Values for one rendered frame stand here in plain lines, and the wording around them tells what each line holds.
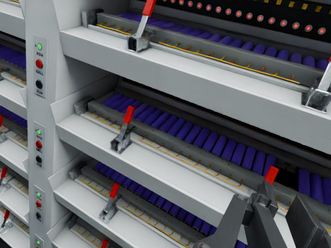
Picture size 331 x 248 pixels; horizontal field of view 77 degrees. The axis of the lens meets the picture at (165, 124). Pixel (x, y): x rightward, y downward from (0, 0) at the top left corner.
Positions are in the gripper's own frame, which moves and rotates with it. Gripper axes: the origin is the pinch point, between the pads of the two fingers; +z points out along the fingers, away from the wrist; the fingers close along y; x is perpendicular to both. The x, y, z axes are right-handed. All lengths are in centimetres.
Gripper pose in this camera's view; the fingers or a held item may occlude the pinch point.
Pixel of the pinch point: (281, 212)
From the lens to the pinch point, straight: 25.2
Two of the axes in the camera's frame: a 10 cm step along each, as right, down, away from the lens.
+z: 3.7, -0.5, 9.3
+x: 3.3, -9.3, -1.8
